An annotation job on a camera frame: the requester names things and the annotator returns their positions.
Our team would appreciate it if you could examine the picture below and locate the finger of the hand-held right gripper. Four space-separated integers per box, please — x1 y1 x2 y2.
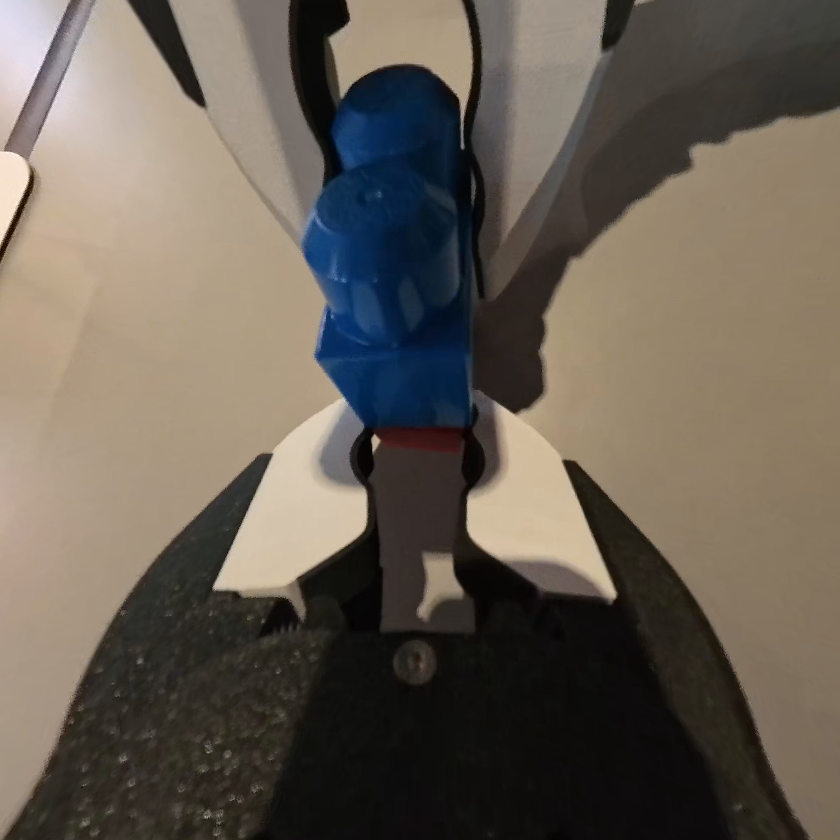
167 0 349 240
461 0 609 303

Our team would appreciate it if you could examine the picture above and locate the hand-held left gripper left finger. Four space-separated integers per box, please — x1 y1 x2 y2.
214 395 382 619

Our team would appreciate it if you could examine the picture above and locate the blue two-stud mega block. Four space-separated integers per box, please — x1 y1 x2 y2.
302 64 476 435

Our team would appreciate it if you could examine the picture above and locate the red mega block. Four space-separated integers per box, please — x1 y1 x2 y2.
379 428 462 455

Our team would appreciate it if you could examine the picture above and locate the white document stand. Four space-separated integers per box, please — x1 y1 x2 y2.
0 151 34 263

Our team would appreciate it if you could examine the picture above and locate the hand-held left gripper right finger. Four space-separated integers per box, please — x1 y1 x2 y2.
456 390 619 603

